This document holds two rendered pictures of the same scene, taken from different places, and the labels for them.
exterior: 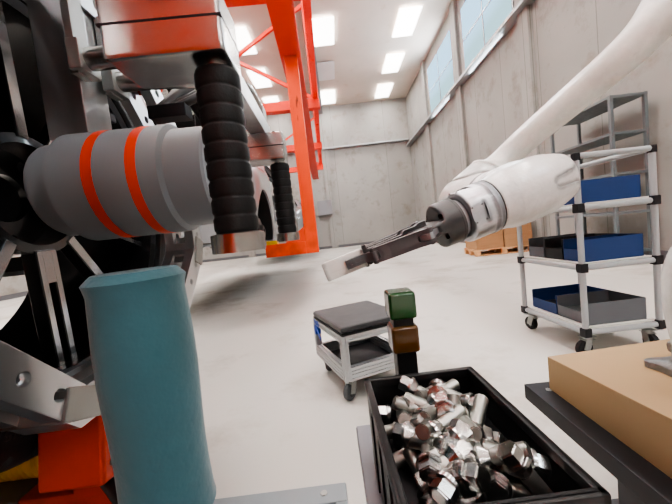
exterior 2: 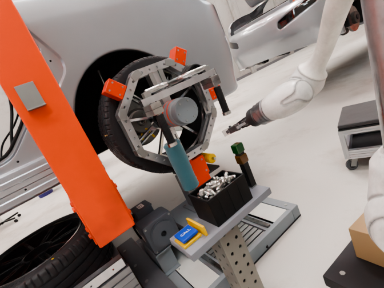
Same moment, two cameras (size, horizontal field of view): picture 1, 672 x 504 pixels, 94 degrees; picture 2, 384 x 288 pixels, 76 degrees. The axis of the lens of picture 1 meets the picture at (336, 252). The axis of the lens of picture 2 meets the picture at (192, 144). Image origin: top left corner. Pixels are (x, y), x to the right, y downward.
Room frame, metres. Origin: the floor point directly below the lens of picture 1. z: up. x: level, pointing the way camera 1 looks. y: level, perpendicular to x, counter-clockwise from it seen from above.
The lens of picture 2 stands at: (-0.14, -0.89, 0.98)
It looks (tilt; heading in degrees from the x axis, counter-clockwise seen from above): 14 degrees down; 63
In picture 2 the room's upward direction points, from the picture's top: 24 degrees counter-clockwise
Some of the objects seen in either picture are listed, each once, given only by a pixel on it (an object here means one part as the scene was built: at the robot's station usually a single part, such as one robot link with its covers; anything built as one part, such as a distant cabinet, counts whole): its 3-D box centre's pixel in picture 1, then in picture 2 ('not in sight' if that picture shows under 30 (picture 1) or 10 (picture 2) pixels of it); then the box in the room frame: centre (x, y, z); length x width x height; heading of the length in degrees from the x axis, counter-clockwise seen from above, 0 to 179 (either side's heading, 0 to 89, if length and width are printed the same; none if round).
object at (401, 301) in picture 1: (399, 303); (237, 148); (0.46, -0.09, 0.64); 0.04 x 0.04 x 0.04; 1
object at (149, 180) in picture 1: (144, 183); (176, 112); (0.43, 0.25, 0.85); 0.21 x 0.14 x 0.14; 91
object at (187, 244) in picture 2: not in sight; (187, 238); (0.09, -0.09, 0.45); 0.08 x 0.08 x 0.01; 1
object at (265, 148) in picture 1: (261, 149); (210, 82); (0.61, 0.12, 0.93); 0.09 x 0.05 x 0.05; 91
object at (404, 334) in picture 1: (403, 336); (241, 158); (0.46, -0.09, 0.59); 0.04 x 0.04 x 0.04; 1
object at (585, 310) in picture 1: (578, 250); not in sight; (1.74, -1.35, 0.50); 0.54 x 0.42 x 1.00; 1
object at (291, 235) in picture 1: (283, 200); (221, 99); (0.61, 0.09, 0.83); 0.04 x 0.04 x 0.16
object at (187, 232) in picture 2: not in sight; (186, 235); (0.09, -0.09, 0.47); 0.07 x 0.07 x 0.02; 1
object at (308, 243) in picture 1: (282, 159); not in sight; (4.09, 0.56, 1.75); 0.68 x 0.16 x 2.45; 91
